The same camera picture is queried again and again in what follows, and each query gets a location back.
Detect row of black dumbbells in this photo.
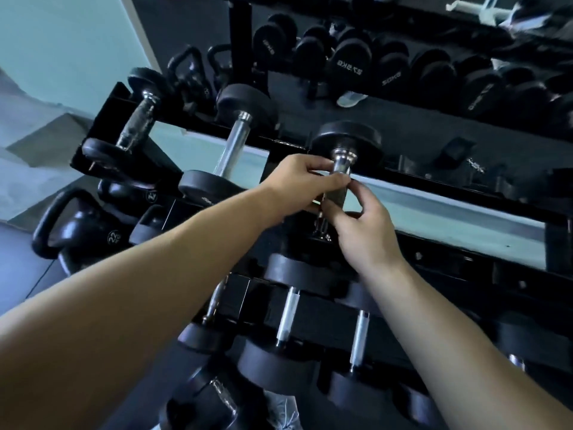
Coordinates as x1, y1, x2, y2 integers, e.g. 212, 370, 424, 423
159, 253, 573, 430

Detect grey concrete steps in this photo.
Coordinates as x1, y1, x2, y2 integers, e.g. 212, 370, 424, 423
0, 66, 97, 222

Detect black metal dumbbell rack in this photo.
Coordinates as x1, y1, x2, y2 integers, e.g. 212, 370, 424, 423
69, 82, 573, 430

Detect medium black round dumbbell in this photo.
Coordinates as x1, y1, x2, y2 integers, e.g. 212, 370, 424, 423
178, 83, 279, 207

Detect grey white sneaker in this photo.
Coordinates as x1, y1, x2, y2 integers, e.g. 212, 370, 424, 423
264, 389, 304, 430

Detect black rubber floor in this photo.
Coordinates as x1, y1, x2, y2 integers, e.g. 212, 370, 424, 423
0, 219, 202, 430

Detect small black round dumbbell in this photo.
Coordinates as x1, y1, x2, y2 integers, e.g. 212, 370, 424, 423
286, 120, 384, 269
82, 67, 174, 176

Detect person's right hand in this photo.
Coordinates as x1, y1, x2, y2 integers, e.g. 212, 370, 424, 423
320, 179, 408, 284

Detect person's left forearm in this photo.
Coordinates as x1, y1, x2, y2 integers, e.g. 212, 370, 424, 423
0, 185, 281, 430

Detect large wall mirror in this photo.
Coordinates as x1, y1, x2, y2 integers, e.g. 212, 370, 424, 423
130, 0, 573, 225

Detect person's right forearm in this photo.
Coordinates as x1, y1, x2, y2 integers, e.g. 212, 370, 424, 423
362, 259, 573, 430

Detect glossy black kettlebell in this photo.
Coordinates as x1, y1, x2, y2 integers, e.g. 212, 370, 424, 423
97, 177, 173, 213
128, 204, 169, 247
31, 188, 135, 276

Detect person's left hand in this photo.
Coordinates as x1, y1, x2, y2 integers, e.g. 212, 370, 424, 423
261, 154, 353, 225

